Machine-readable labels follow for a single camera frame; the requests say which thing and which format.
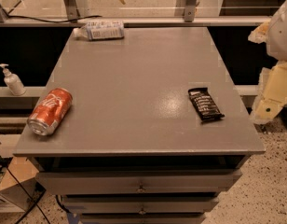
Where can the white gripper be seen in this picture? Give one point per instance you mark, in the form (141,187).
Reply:
(282,36)

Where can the white pump dispenser bottle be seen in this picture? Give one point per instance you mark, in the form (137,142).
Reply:
(12,81)

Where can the black snack bar wrapper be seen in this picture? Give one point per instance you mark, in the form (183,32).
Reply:
(205,106)

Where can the grey drawer cabinet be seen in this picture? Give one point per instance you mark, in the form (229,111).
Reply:
(132,148)

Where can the red soda can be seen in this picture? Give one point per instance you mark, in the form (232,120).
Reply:
(50,111)

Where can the cardboard box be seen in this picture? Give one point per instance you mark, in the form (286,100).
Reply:
(17,185)

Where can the metal frame post right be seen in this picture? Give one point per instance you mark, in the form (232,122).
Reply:
(186,9)

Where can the metal frame post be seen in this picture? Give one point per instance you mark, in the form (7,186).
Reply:
(186,9)
(76,9)

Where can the metal frame post left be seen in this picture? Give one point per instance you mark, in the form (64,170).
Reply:
(76,9)

